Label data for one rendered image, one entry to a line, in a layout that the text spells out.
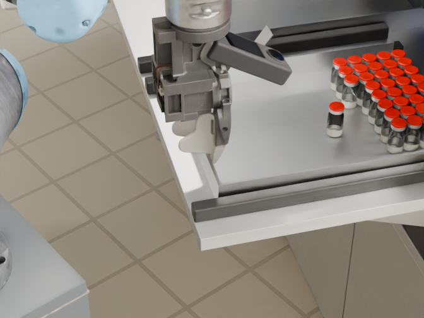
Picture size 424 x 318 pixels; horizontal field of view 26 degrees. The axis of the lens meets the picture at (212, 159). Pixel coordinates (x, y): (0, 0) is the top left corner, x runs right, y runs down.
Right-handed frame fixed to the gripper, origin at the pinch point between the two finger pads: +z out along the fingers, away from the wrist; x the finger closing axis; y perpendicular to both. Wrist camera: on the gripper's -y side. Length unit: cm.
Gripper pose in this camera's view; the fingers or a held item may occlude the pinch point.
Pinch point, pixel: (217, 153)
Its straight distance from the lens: 116.7
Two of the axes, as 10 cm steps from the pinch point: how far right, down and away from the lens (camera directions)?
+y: -9.7, 1.7, -1.9
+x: 2.5, 6.0, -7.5
